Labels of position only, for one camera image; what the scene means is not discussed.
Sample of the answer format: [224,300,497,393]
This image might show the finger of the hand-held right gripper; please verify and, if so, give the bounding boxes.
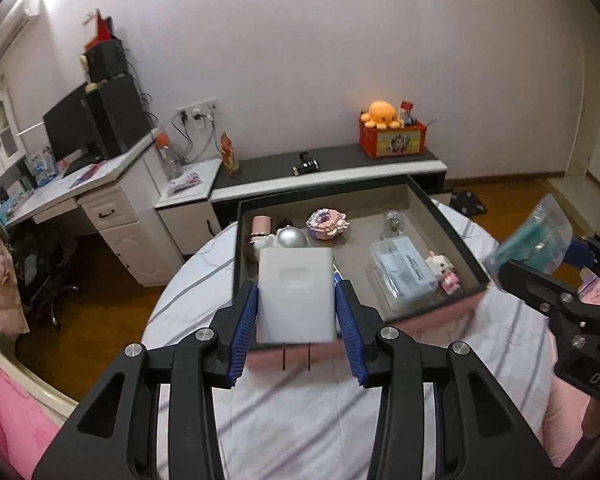
[566,232,600,291]
[498,259,588,328]

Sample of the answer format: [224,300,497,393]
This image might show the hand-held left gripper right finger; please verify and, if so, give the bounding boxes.
[334,279,550,480]

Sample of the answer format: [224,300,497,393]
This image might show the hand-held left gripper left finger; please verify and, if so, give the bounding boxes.
[32,280,259,480]

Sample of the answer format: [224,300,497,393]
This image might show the teal case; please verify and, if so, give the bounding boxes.
[482,195,574,275]

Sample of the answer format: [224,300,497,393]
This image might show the white charger block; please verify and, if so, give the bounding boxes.
[257,246,337,372]

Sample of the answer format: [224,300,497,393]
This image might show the clear plastic pack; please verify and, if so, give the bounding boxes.
[369,237,438,311]

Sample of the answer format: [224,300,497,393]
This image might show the pink box with black rim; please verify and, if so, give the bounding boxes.
[234,174,491,371]

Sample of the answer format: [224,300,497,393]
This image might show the white cat block figure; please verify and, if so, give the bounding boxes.
[425,251,463,295]

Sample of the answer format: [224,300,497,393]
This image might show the rose gold cylinder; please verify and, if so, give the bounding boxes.
[250,215,273,246]

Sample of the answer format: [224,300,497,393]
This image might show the pink building block toy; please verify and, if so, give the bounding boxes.
[306,208,348,241]

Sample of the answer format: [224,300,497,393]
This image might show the clear glass bottle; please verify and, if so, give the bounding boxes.
[382,210,403,240]

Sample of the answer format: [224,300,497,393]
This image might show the pale pink quilt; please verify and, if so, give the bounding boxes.
[542,270,600,466]

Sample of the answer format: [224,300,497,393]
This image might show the black floor scale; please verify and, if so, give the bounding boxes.
[450,189,488,218]

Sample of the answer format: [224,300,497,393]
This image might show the white door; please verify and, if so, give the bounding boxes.
[564,85,600,181]

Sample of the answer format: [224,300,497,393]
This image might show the white nightstand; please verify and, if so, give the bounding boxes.
[154,157,223,258]

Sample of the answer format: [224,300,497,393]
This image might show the white desk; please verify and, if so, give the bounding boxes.
[2,132,185,288]

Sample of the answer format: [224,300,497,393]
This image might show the colourful packets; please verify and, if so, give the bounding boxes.
[166,172,203,196]

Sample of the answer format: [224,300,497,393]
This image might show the black flashlight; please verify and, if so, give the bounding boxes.
[292,151,321,177]

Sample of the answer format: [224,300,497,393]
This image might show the low dark-topped cabinet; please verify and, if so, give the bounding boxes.
[209,143,453,231]

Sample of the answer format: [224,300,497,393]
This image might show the orange snack bag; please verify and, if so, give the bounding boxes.
[220,131,241,178]

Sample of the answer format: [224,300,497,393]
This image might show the bottle with orange cap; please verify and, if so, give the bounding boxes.
[157,132,183,181]

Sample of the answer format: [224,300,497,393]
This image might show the red toy box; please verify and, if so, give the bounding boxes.
[357,116,428,159]

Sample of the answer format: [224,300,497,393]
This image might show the black office chair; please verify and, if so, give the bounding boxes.
[7,220,81,333]

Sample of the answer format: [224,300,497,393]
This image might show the orange octopus plush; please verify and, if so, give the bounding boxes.
[360,101,401,128]

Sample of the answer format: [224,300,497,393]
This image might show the black keyboard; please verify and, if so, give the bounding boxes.
[62,155,103,178]

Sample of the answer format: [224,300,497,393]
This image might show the pink puffer jacket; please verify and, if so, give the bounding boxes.
[0,192,31,336]

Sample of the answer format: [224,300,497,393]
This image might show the fuchsia plush blanket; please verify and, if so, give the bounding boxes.
[0,350,61,480]

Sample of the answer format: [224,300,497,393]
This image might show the black computer tower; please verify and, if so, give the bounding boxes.
[87,74,151,158]

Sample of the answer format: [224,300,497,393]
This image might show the blue and white box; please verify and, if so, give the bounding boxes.
[27,146,58,186]

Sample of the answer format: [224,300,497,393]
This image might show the black monitor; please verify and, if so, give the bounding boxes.
[42,81,98,161]

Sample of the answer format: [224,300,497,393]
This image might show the black speaker box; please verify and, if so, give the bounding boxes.
[82,40,131,83]

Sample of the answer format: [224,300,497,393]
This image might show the white glass-door cabinet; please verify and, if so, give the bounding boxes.
[0,87,28,193]

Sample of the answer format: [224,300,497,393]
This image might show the white air conditioner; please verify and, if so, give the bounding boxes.
[0,7,46,73]

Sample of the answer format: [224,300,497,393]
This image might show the white wall socket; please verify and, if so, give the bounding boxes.
[176,99,221,121]

